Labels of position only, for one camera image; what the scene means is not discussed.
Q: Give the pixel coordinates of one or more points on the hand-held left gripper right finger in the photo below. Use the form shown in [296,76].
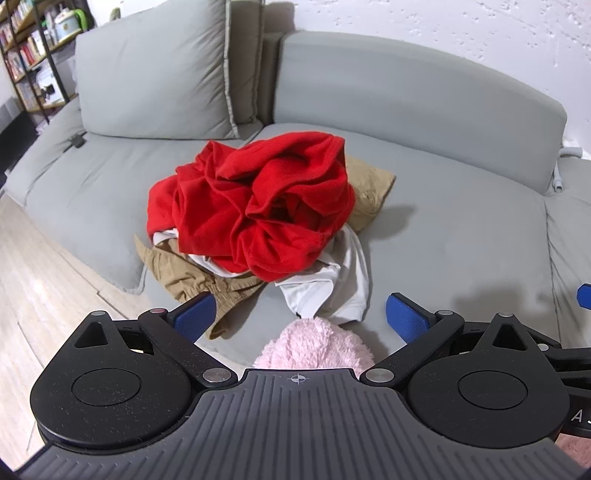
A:
[406,318]

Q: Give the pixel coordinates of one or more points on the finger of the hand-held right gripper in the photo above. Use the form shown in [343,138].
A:
[584,297]
[575,362]

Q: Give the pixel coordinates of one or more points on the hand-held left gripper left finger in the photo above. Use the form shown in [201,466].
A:
[194,314]

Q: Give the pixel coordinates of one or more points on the red shirt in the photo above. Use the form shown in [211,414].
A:
[258,203]

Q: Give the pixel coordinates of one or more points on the khaki pants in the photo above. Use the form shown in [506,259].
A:
[194,277]

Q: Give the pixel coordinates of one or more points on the white shirt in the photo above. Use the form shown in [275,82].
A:
[323,286]

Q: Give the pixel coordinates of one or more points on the pink fluffy garment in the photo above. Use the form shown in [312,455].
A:
[314,346]

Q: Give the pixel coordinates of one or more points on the grey sofa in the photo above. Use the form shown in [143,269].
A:
[461,230]

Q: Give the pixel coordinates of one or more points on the small black sofa buckle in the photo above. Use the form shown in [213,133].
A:
[76,141]

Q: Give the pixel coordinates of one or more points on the grey sofa back cushion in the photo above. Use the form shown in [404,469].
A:
[157,69]

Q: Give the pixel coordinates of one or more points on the black low cabinet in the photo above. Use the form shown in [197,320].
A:
[11,138]

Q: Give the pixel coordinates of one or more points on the wooden bookshelf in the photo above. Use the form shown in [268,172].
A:
[27,60]

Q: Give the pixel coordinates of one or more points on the rows of books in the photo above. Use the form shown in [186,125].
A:
[21,57]

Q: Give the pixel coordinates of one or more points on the white rice cooker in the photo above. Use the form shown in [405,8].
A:
[67,25]

